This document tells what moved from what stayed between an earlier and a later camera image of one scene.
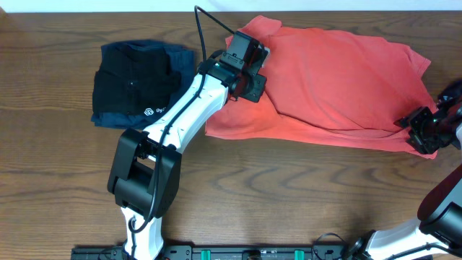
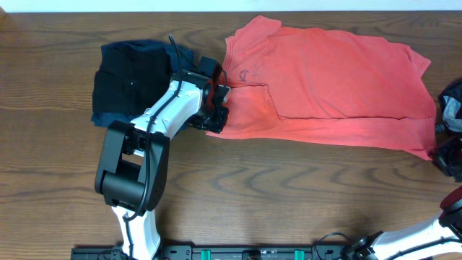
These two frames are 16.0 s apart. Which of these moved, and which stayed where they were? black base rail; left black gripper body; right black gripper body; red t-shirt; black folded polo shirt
Moved: right black gripper body; left black gripper body
Stayed: black folded polo shirt; red t-shirt; black base rail
